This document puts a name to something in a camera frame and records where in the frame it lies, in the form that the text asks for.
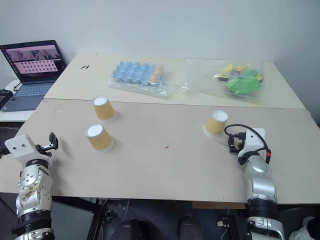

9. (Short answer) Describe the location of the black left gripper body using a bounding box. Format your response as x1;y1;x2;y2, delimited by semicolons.
33;142;54;158

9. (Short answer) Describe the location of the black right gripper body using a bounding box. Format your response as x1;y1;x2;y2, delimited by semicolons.
235;132;248;152

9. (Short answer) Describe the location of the brown ribbed paper cup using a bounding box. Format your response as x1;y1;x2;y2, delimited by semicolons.
91;95;118;124
84;123;115;154
202;109;229;139

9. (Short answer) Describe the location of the large green toy block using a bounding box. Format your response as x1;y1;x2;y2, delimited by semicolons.
225;76;263;96

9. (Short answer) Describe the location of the black device beside laptop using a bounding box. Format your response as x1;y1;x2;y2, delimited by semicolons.
0;88;14;111

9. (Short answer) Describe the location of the brown cardboard piece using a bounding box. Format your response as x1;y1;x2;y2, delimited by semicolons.
191;200;248;210

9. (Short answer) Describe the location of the round green toy piece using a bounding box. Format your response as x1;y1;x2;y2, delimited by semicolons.
242;69;260;79

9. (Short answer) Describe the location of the clear plastic bag with toys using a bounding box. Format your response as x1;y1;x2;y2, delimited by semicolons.
180;57;266;105

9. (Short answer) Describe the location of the open grey laptop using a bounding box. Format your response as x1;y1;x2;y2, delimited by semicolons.
0;39;68;112

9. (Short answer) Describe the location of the clear plastic bag with tray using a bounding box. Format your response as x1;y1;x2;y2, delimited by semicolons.
107;59;181;101

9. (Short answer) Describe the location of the blue egg tray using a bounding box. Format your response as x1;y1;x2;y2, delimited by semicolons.
110;61;165;87

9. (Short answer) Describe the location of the white plastic bag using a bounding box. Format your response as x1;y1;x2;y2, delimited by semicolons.
289;216;320;240

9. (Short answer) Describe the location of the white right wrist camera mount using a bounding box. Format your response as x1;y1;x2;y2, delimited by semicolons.
237;127;267;159

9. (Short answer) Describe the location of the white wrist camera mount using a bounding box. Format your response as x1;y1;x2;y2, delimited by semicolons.
4;134;38;161
237;127;267;159

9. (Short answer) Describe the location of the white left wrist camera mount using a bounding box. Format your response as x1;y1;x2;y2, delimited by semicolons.
4;134;38;161

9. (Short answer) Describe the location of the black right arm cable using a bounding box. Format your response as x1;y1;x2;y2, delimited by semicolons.
224;123;273;165

